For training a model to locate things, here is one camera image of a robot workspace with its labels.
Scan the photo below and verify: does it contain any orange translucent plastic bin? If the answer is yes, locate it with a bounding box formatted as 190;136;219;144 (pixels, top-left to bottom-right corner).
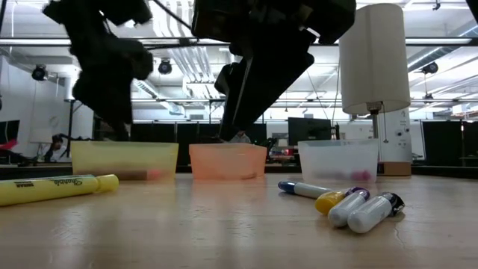
187;143;268;181

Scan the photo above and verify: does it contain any black ceiling spotlight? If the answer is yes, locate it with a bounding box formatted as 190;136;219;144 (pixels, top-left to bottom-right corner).
157;58;173;75
31;64;49;81
420;61;440;75

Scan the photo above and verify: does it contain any brown cardboard box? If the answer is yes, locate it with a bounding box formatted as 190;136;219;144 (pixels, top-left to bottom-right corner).
376;161;412;177

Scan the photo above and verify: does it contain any clear plastic bin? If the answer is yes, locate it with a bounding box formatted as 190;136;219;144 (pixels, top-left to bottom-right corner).
297;138;380;184

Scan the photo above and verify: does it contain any white shade wooden base lamp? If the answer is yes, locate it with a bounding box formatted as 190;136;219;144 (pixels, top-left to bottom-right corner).
338;2;412;141

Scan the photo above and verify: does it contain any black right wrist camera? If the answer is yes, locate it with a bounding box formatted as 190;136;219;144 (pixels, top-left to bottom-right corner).
214;61;240;96

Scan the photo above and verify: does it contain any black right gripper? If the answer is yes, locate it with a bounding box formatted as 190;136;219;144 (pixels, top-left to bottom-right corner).
191;0;318;143

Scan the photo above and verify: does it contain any blue cap white marker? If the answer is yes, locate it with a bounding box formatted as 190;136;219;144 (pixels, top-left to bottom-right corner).
277;180;334;200

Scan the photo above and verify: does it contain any black background gripper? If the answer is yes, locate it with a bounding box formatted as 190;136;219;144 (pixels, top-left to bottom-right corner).
260;137;279;151

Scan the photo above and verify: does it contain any yellow translucent plastic bin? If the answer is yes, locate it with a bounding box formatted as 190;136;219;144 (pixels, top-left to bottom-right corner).
69;140;180;183

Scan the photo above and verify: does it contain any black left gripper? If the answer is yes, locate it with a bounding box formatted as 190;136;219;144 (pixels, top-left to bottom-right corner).
69;33;155;142

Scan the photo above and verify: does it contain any person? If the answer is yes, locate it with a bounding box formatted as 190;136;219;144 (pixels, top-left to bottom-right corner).
43;134;69;164
229;130;252;144

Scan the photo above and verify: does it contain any orange yellow highlighter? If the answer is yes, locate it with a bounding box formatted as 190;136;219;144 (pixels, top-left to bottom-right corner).
314;190;347;216

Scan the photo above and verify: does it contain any purple cap white marker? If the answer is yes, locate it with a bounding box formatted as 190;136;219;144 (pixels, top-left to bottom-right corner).
327;186;371;228

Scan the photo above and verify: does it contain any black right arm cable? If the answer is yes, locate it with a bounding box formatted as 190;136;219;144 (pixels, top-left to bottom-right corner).
151;0;194;31

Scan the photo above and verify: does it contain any pink dry erase marker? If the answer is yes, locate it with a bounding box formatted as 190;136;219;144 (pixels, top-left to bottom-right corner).
350;170;373;182

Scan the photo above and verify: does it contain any coral red highlighter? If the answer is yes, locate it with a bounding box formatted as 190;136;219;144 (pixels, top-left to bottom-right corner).
91;168;166;182

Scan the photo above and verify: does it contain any black computer monitor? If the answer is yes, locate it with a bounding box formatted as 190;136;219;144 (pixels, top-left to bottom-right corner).
288;117;333;146
0;120;20;146

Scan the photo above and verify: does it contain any black cap white marker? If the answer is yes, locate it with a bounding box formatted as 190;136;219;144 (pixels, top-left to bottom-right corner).
347;191;406;235

